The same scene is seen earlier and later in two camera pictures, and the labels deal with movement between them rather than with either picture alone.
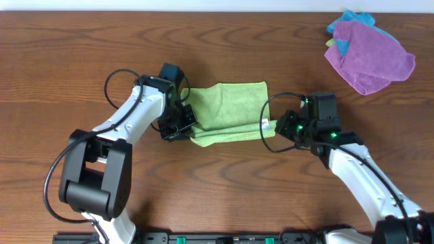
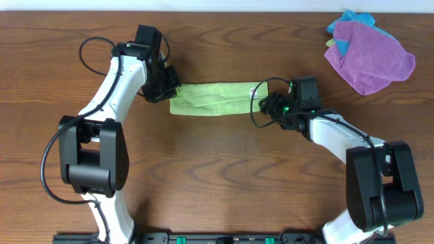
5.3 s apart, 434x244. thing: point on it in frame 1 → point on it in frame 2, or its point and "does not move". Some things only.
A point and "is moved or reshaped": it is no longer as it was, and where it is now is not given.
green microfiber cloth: (228, 112) is moved or reshaped
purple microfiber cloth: (372, 58) does not move
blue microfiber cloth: (352, 17) does not move
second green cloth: (331, 41) does not move
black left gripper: (185, 120) → (166, 85)
